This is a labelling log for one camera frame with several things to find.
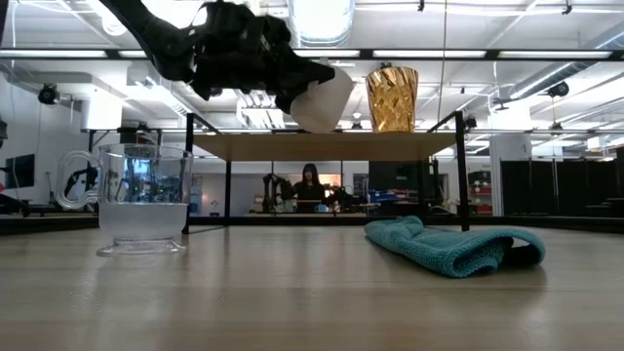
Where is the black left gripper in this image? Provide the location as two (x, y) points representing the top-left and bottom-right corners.
(189, 0), (337, 115)

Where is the white ceramic mug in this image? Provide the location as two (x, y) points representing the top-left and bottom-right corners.
(290, 62), (356, 135)

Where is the amber faceted plastic cup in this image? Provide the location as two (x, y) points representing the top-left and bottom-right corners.
(365, 66), (419, 134)

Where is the clear plastic cup with handle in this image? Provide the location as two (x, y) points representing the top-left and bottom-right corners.
(55, 143), (195, 258)

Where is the wooden shelf with black legs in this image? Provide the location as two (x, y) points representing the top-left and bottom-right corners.
(183, 110), (472, 234)

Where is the person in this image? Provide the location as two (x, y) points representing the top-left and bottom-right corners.
(291, 163), (328, 215)

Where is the black desk monitor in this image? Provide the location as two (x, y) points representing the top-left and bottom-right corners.
(368, 160), (443, 192)

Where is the black overhead beam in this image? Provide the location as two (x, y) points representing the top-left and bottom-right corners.
(0, 47), (624, 62)

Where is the white room column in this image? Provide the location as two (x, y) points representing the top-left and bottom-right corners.
(488, 105), (533, 217)

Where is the teal folded cloth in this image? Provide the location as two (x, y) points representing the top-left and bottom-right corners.
(364, 215), (546, 279)

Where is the black room partition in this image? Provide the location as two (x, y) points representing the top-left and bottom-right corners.
(500, 158), (624, 219)

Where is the black metal table frame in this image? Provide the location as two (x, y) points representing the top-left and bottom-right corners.
(0, 213), (624, 237)

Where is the black wall monitor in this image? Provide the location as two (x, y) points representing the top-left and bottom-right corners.
(0, 153), (36, 190)

